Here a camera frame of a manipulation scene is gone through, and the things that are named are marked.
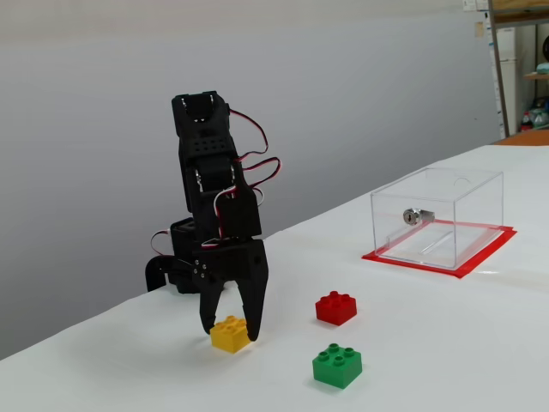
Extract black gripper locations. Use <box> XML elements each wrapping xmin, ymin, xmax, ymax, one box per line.
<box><xmin>191</xmin><ymin>173</ymin><xmax>270</xmax><ymax>343</ymax></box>

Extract yellow lego brick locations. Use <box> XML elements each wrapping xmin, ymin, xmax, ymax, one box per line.
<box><xmin>209</xmin><ymin>315</ymin><xmax>252</xmax><ymax>354</ymax></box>

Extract red lego brick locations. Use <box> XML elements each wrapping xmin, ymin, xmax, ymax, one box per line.
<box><xmin>315</xmin><ymin>290</ymin><xmax>358</xmax><ymax>327</ymax></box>

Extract green lego brick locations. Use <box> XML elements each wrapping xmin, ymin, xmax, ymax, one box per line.
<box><xmin>311</xmin><ymin>342</ymin><xmax>364</xmax><ymax>391</ymax></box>

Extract transparent plastic box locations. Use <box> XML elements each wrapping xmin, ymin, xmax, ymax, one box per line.
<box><xmin>370</xmin><ymin>166</ymin><xmax>505</xmax><ymax>270</ymax></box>

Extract black table clamp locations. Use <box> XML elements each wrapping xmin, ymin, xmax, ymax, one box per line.
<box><xmin>144</xmin><ymin>255</ymin><xmax>197</xmax><ymax>294</ymax></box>

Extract silver cam lock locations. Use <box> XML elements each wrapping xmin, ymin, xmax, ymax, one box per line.
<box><xmin>401</xmin><ymin>208</ymin><xmax>435</xmax><ymax>227</ymax></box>

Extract orange table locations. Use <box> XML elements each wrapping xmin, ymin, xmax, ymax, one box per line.
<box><xmin>492</xmin><ymin>128</ymin><xmax>549</xmax><ymax>148</ymax></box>

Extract metal shelf rack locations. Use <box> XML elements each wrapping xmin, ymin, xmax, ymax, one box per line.
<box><xmin>487</xmin><ymin>0</ymin><xmax>549</xmax><ymax>138</ymax></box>

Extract white cabinet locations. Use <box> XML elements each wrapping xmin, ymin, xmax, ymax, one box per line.
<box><xmin>497</xmin><ymin>26</ymin><xmax>518</xmax><ymax>130</ymax></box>

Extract red white gripper servo cable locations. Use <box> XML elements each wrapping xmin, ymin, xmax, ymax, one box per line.
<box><xmin>200</xmin><ymin>187</ymin><xmax>239</xmax><ymax>251</ymax></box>

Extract red white base cable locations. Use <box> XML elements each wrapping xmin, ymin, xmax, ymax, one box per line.
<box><xmin>149</xmin><ymin>230</ymin><xmax>173</xmax><ymax>259</ymax></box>

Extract looping red white arm cable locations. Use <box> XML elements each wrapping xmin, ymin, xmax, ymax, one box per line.
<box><xmin>229</xmin><ymin>109</ymin><xmax>282</xmax><ymax>203</ymax></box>

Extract red tape frame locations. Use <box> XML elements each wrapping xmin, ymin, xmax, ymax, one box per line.
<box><xmin>361</xmin><ymin>219</ymin><xmax>519</xmax><ymax>281</ymax></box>

